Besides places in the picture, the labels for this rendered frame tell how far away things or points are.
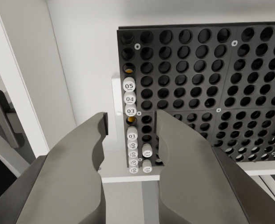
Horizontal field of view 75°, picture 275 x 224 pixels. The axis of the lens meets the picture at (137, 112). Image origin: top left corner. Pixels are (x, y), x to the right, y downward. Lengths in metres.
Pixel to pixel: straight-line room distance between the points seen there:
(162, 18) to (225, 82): 0.11
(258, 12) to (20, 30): 0.26
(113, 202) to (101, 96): 1.77
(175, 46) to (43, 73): 0.14
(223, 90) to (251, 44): 0.05
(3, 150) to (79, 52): 0.35
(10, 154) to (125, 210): 1.68
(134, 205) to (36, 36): 1.92
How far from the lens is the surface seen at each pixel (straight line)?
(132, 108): 0.19
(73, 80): 0.27
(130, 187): 1.81
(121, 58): 0.18
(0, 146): 0.54
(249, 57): 0.22
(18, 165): 0.56
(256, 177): 0.41
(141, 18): 0.24
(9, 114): 0.23
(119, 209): 2.09
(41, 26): 0.23
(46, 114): 0.21
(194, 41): 0.19
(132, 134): 0.21
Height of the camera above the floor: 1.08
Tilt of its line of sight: 59 degrees down
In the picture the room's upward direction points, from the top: 176 degrees clockwise
